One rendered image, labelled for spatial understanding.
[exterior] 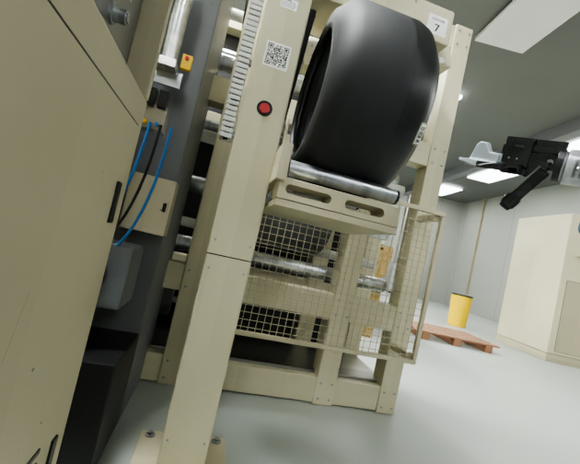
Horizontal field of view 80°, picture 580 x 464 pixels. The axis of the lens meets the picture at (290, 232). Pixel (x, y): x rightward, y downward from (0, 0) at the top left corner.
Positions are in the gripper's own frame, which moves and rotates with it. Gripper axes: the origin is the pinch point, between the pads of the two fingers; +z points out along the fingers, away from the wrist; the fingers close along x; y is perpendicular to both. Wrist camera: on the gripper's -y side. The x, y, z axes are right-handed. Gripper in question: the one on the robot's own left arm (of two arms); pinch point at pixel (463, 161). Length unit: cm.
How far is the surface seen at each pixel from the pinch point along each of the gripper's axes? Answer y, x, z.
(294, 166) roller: -6.4, 23.5, 35.9
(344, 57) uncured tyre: 21.6, 16.9, 29.0
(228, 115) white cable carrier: 5, 29, 58
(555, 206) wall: -121, -948, 18
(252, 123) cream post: 3, 25, 52
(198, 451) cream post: -84, 52, 35
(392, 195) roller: -12.1, 1.5, 16.2
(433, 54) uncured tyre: 25.5, -2.1, 14.5
